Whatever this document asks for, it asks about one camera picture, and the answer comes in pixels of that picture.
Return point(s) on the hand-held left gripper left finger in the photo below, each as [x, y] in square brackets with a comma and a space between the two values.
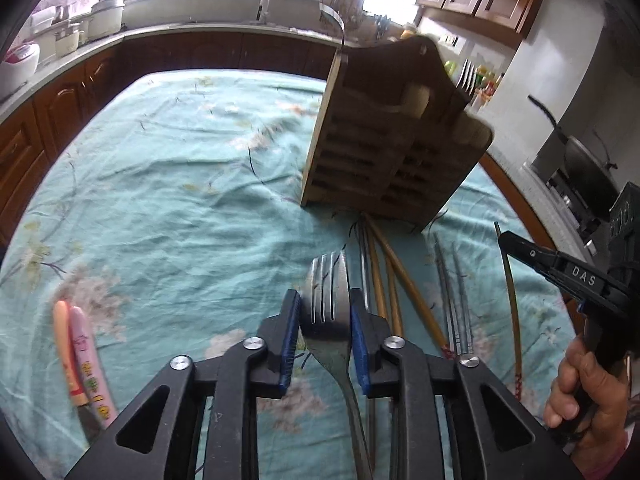
[290, 342]

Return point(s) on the large metal fork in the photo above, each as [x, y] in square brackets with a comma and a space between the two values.
[325, 310]
[467, 80]

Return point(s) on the green-label oil bottle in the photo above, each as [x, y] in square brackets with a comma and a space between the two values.
[481, 77]

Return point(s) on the brown slatted utensil holder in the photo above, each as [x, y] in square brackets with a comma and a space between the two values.
[360, 150]

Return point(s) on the white and red rice cooker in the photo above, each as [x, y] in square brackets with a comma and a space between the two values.
[17, 67]

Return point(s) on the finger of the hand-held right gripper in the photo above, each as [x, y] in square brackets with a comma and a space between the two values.
[525, 252]

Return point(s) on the orange bowl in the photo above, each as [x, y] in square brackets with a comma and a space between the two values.
[407, 32]

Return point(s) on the wooden chopstick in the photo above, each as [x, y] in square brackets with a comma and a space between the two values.
[394, 305]
[377, 280]
[410, 290]

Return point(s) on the red-label sauce bottle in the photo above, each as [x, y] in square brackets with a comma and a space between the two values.
[492, 85]

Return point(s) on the gas stove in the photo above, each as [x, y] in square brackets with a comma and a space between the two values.
[575, 205]

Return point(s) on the person's right hand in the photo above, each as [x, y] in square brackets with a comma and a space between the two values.
[600, 410]

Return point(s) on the wall socket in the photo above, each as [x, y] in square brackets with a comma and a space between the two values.
[450, 40]

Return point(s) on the white electric cooker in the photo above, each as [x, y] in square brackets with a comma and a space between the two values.
[106, 16]

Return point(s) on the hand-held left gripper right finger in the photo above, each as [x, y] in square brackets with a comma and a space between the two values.
[359, 352]

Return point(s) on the brown chopstick with red end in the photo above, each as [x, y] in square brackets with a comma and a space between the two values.
[511, 300]

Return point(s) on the small white cooking pot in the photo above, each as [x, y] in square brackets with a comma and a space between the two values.
[67, 40]

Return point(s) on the green plastic utensil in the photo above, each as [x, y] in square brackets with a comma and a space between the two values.
[450, 67]

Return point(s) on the teal floral tablecloth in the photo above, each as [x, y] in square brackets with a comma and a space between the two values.
[175, 185]

